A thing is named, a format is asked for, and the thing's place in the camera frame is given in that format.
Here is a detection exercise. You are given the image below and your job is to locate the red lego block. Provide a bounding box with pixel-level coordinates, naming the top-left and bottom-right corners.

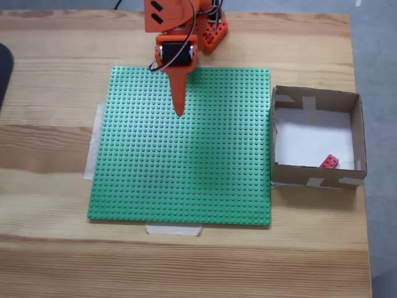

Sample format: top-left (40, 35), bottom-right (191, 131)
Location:
top-left (319, 154), bottom-right (341, 169)

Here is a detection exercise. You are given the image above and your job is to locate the green lego baseplate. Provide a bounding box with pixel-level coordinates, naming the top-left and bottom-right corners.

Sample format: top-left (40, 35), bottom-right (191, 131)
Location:
top-left (86, 65), bottom-right (271, 230)

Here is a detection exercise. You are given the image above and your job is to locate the white paper box lining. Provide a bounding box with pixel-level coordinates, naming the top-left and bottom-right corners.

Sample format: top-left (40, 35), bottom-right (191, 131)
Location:
top-left (274, 107), bottom-right (356, 171)

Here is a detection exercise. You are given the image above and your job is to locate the open cardboard box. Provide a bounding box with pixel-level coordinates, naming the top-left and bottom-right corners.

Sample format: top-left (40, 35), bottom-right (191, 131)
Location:
top-left (270, 85), bottom-right (368, 190)

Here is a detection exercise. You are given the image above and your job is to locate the long masking tape strip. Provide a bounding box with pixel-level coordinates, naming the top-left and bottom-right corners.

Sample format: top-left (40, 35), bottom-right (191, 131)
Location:
top-left (83, 102), bottom-right (105, 181)

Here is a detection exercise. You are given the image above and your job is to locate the black rounded object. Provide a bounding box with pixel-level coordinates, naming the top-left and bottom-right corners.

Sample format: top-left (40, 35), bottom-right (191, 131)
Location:
top-left (0, 42), bottom-right (15, 114)

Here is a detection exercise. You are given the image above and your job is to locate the gripper servo cable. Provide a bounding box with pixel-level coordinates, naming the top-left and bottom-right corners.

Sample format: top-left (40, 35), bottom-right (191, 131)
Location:
top-left (148, 0), bottom-right (197, 73)

